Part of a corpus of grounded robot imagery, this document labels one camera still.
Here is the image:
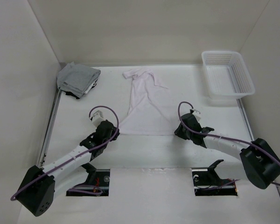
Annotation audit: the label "white tank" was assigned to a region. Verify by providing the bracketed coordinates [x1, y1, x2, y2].
[84, 82, 96, 94]
[119, 68, 175, 136]

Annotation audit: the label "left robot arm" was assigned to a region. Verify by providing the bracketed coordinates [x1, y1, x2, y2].
[11, 120, 119, 217]

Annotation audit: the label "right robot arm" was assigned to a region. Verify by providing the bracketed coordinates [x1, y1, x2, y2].
[175, 112, 280, 189]

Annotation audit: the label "folded white tank top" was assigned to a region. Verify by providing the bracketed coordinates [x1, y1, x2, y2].
[84, 82, 96, 94]

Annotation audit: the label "folded black tank top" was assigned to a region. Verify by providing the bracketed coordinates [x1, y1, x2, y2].
[65, 81, 97, 99]

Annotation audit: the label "folded grey tank top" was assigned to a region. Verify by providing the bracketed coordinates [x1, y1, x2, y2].
[56, 62, 101, 97]

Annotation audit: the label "white plastic basket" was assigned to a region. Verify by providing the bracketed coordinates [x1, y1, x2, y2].
[201, 50, 255, 100]

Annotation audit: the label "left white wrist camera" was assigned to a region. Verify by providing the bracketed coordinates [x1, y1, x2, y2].
[90, 110, 105, 127]

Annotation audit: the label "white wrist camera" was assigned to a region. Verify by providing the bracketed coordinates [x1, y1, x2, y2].
[90, 110, 105, 127]
[190, 109, 202, 121]

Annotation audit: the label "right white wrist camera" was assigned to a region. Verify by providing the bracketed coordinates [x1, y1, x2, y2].
[190, 109, 202, 121]

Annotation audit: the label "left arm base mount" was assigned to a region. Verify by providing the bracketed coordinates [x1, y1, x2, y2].
[66, 163, 111, 196]

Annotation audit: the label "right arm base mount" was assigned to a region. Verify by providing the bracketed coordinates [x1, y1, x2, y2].
[192, 160, 238, 196]

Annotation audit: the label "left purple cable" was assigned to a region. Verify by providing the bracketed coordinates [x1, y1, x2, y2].
[10, 105, 120, 201]

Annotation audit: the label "purple cable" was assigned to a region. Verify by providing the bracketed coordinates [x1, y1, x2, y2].
[10, 105, 120, 201]
[178, 101, 280, 188]

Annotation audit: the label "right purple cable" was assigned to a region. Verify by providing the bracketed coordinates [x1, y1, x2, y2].
[178, 101, 280, 188]

